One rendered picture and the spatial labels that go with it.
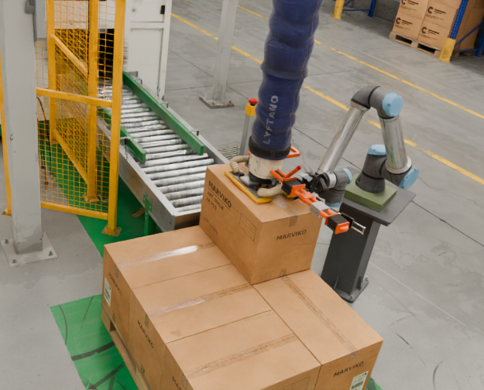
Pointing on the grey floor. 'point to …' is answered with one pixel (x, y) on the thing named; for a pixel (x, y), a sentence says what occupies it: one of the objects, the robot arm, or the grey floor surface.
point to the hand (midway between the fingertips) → (296, 188)
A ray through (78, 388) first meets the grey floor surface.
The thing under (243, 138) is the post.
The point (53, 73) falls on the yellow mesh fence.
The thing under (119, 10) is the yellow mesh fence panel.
